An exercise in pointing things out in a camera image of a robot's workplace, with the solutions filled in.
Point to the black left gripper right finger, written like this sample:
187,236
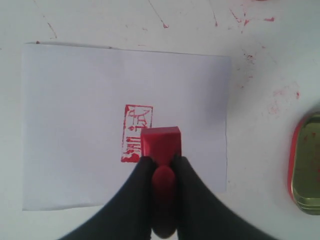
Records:
202,216

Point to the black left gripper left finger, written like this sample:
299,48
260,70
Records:
127,216

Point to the red stamp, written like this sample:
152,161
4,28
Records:
162,144

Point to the gold tin lid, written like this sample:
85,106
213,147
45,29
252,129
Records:
303,177

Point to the white paper sheet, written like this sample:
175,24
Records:
83,109

